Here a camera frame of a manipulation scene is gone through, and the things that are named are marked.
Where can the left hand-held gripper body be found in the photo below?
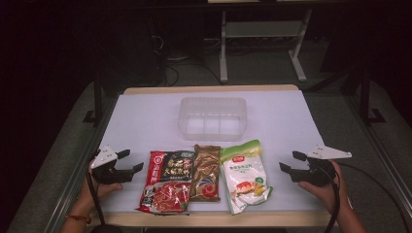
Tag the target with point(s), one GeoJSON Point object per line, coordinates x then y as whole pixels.
{"type": "Point", "coordinates": [108, 174]}

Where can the clear plastic container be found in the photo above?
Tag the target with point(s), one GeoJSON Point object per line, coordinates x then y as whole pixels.
{"type": "Point", "coordinates": [212, 119]}

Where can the brown and gold food packet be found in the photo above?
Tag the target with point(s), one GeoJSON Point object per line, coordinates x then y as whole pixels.
{"type": "Point", "coordinates": [205, 174]}

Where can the person's left hand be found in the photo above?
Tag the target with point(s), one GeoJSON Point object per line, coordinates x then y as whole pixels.
{"type": "Point", "coordinates": [89, 194]}

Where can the white metal desk frame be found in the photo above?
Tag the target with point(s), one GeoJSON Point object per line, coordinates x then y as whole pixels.
{"type": "Point", "coordinates": [223, 48]}

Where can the person's right hand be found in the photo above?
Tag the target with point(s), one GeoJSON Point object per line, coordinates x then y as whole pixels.
{"type": "Point", "coordinates": [335, 194]}

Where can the aluminium frame rail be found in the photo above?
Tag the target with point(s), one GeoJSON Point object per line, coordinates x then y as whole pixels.
{"type": "Point", "coordinates": [81, 168]}
{"type": "Point", "coordinates": [382, 152]}

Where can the red and black food packet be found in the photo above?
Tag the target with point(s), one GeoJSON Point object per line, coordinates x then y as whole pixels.
{"type": "Point", "coordinates": [168, 184]}

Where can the black metal stand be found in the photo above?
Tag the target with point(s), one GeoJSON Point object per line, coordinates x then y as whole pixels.
{"type": "Point", "coordinates": [365, 97]}
{"type": "Point", "coordinates": [98, 103]}

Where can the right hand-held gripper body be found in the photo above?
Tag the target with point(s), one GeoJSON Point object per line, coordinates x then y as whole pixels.
{"type": "Point", "coordinates": [317, 174]}

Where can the white and green food packet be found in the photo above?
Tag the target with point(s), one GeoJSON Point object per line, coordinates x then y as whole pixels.
{"type": "Point", "coordinates": [244, 178]}

